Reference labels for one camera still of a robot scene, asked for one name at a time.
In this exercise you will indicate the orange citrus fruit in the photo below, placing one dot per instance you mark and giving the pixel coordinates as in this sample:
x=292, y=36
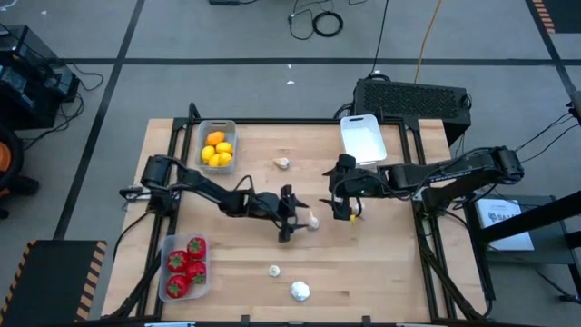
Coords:
x=215, y=138

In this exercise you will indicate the black metal table frame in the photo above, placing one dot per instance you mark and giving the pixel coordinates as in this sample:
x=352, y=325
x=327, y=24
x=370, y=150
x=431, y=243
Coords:
x=272, y=121

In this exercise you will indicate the black orange wheeled device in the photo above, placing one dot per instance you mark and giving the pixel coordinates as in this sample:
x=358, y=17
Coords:
x=3, y=159

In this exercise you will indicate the black power strip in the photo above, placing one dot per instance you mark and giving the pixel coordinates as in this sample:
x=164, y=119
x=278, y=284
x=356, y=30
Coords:
x=224, y=2

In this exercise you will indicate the clear plastic bin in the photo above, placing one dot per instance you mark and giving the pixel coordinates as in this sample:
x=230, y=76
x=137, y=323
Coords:
x=170, y=243

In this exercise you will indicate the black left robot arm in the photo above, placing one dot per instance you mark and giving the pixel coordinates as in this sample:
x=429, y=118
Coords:
x=204, y=188

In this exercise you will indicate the black metal beam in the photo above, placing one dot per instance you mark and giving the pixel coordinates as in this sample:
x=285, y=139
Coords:
x=535, y=218

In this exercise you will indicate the grey stand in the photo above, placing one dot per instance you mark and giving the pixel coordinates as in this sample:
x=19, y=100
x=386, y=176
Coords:
x=577, y=104

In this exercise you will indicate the large white garlic bulb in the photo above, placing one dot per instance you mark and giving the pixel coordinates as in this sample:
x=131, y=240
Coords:
x=300, y=291

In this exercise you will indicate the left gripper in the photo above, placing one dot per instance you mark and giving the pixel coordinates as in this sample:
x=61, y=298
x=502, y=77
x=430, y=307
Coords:
x=270, y=206

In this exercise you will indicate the small white garlic bulb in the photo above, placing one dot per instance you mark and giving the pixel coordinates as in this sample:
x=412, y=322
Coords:
x=274, y=271

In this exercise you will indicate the yellow lemon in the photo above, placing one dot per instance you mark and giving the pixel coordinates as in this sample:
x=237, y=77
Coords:
x=207, y=154
x=225, y=159
x=213, y=161
x=224, y=147

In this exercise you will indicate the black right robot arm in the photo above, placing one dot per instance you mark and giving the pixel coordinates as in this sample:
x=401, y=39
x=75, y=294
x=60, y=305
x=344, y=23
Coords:
x=454, y=170

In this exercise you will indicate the white plastic basket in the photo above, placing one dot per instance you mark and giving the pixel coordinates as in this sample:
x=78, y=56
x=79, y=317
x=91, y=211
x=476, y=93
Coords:
x=363, y=141

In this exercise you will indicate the yellow tape tag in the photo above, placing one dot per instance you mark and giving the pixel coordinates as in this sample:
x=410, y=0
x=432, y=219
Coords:
x=353, y=219

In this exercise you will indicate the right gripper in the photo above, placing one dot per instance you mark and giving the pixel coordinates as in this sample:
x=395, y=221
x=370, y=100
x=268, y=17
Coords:
x=363, y=184

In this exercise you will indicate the light grey plastic basket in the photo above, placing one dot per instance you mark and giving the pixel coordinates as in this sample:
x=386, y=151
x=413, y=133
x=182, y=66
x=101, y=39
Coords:
x=218, y=125

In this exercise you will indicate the dark side table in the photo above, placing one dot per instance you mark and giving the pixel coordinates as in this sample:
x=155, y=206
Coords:
x=544, y=204

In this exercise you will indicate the white label box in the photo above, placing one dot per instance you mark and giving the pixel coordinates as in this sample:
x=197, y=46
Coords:
x=495, y=206

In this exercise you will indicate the black hazard striped mat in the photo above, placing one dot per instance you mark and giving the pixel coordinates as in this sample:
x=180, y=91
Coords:
x=50, y=281
x=565, y=13

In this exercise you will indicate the black computer case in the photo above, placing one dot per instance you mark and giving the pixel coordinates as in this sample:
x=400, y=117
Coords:
x=408, y=100

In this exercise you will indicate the black equipment stack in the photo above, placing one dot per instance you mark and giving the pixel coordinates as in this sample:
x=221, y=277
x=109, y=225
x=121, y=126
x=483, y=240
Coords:
x=27, y=82

